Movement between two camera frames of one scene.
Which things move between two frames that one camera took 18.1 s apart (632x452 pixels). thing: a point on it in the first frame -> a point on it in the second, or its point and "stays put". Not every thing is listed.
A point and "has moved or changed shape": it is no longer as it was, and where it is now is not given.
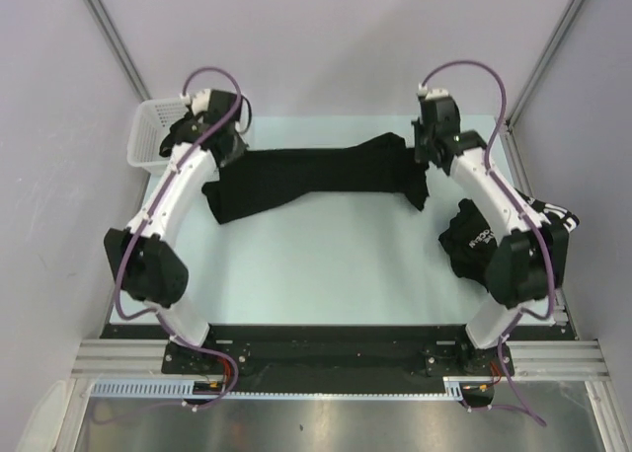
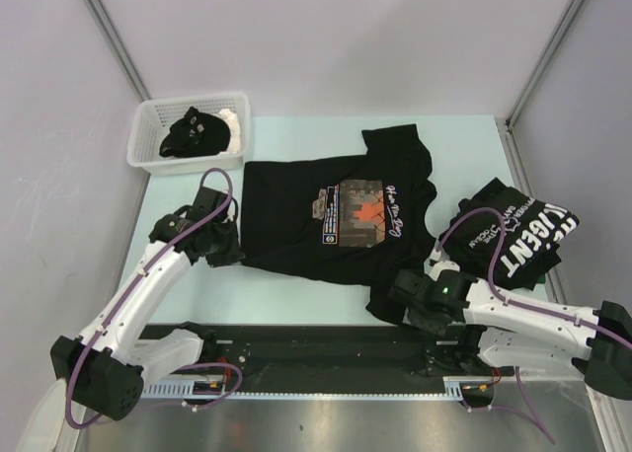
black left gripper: [236, 153] -> [232, 255]
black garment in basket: [186, 130] stays put
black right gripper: [420, 154] -> [413, 317]
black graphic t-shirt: [383, 165] has moved or changed shape
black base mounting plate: [341, 358] stays put
